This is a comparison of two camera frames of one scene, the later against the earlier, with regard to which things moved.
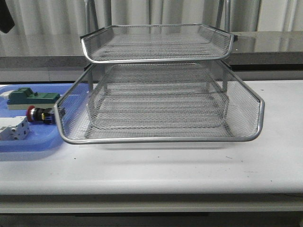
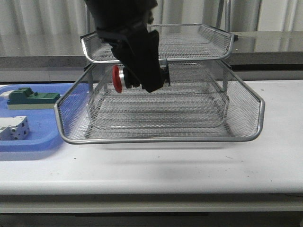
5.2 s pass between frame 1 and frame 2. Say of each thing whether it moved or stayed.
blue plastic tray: stayed
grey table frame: stayed
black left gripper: moved
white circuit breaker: stayed
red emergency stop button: moved
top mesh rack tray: stayed
